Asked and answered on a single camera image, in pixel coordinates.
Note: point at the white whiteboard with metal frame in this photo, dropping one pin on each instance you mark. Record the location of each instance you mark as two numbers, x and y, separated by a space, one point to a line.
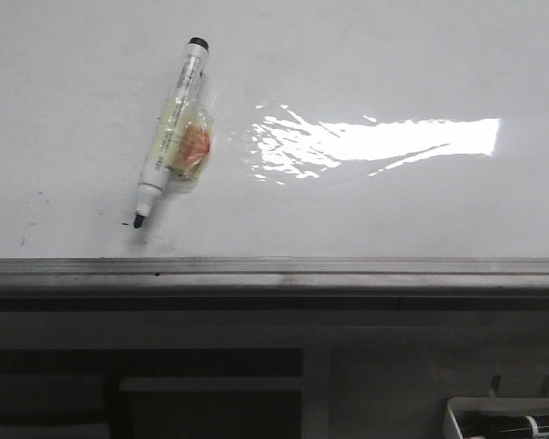
355 143

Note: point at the dark box under whiteboard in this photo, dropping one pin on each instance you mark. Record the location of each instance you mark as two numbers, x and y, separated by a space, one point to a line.
215 407

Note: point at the white plastic marker tray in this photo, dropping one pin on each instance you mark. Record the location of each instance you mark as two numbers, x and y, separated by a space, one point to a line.
493 417

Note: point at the white whiteboard marker pen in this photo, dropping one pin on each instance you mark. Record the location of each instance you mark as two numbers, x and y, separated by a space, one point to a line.
183 135

